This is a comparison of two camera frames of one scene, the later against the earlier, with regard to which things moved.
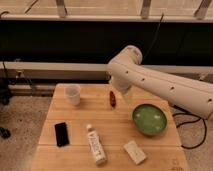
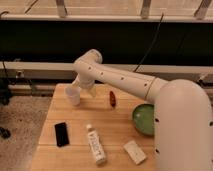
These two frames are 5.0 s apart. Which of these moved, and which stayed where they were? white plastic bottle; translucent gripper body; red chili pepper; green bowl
Moved: translucent gripper body
Stayed: green bowl; white plastic bottle; red chili pepper
